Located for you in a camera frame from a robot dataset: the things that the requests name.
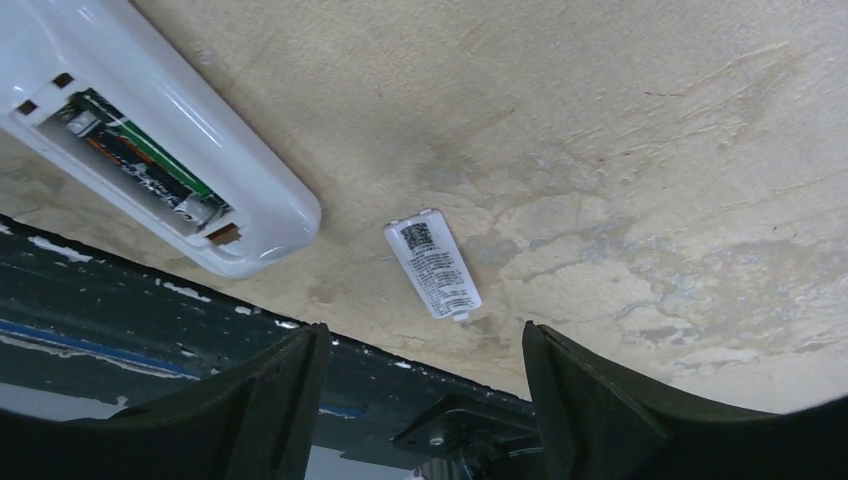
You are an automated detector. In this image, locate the white remote control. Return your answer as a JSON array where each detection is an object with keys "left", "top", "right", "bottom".
[{"left": 1, "top": 1, "right": 322, "bottom": 278}]

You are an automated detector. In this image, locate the black orange AAA battery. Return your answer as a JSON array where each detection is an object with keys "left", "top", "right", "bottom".
[{"left": 58, "top": 105, "right": 227, "bottom": 226}]

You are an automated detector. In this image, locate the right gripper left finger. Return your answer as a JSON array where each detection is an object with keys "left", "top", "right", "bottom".
[{"left": 1, "top": 324, "right": 332, "bottom": 479}]

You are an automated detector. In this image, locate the green AAA battery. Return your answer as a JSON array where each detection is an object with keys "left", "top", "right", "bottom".
[{"left": 70, "top": 88, "right": 215, "bottom": 198}]

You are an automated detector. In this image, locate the white battery cover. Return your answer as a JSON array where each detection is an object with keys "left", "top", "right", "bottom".
[{"left": 383, "top": 208, "right": 482, "bottom": 322}]

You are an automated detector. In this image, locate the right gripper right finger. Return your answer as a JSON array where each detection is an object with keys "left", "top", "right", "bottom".
[{"left": 522, "top": 322, "right": 847, "bottom": 479}]

